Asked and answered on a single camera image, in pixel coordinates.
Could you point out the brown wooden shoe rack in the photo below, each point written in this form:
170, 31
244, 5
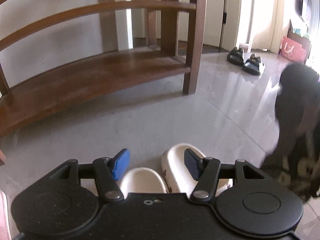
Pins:
174, 43

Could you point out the black white laced sneaker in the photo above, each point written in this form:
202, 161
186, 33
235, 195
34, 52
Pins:
301, 167

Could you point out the cream heart slide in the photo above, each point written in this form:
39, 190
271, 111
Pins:
142, 180
175, 173

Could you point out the dark slipper far right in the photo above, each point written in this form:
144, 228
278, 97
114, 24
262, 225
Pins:
254, 65

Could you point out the dark slipper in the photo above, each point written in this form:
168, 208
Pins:
236, 56
254, 65

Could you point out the pink plush slipper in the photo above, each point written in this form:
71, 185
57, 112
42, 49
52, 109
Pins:
4, 221

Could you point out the dark slipper far left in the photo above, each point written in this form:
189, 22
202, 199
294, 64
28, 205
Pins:
236, 56

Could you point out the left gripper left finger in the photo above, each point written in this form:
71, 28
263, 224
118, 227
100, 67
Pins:
108, 171

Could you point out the pink box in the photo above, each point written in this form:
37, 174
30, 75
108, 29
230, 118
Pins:
292, 50

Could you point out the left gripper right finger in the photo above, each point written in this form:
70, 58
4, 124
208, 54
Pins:
206, 172

